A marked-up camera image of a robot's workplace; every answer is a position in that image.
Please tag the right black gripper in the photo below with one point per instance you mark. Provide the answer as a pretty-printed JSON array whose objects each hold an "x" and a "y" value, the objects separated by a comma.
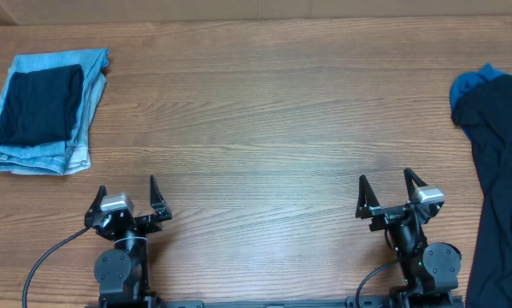
[{"x": 394, "y": 212}]

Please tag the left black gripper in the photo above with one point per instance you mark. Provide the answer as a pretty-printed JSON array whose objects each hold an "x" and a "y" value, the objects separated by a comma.
[{"x": 132, "y": 219}]

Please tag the black t-shirt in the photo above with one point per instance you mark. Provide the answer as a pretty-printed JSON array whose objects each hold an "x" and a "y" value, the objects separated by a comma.
[{"x": 485, "y": 115}]

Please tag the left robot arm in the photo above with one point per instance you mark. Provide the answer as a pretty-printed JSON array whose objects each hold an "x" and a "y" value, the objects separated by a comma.
[{"x": 123, "y": 272}]

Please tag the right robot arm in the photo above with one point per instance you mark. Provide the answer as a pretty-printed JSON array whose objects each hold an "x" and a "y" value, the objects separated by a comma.
[{"x": 429, "y": 270}]

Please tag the folded light blue jeans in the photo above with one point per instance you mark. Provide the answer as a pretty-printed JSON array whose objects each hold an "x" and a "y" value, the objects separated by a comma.
[{"x": 64, "y": 157}]

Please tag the blue t-shirt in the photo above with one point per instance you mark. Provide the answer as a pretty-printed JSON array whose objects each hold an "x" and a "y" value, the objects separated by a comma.
[{"x": 468, "y": 81}]

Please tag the folded dark navy shirt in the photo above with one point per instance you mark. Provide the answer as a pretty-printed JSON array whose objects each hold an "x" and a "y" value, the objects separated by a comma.
[{"x": 41, "y": 106}]

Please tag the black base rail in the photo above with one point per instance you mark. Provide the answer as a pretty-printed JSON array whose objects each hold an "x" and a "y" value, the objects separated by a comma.
[{"x": 272, "y": 303}]

